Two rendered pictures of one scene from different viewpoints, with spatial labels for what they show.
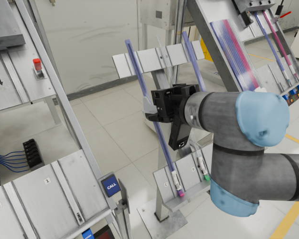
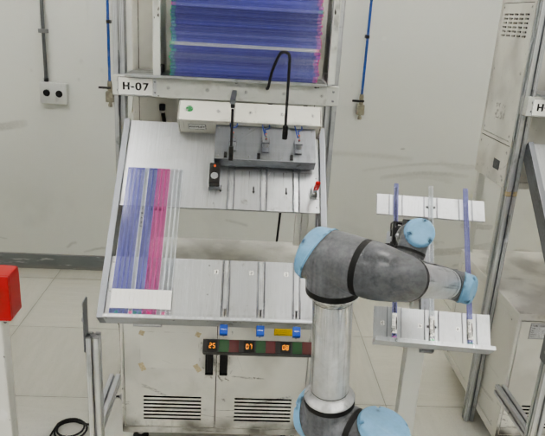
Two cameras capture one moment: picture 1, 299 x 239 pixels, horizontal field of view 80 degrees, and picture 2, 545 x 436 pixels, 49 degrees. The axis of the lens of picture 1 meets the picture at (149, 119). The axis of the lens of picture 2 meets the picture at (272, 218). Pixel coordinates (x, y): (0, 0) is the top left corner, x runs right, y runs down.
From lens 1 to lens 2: 142 cm
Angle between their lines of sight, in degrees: 35
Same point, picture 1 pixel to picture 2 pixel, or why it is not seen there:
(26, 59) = (309, 181)
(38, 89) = (308, 205)
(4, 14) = (310, 148)
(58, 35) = (349, 162)
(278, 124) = (420, 233)
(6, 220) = (252, 285)
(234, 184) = not seen: hidden behind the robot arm
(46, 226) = (272, 305)
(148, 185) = not seen: outside the picture
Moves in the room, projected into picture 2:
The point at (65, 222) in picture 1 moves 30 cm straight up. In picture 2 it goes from (285, 310) to (291, 219)
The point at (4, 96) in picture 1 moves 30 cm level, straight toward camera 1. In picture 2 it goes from (284, 202) to (302, 234)
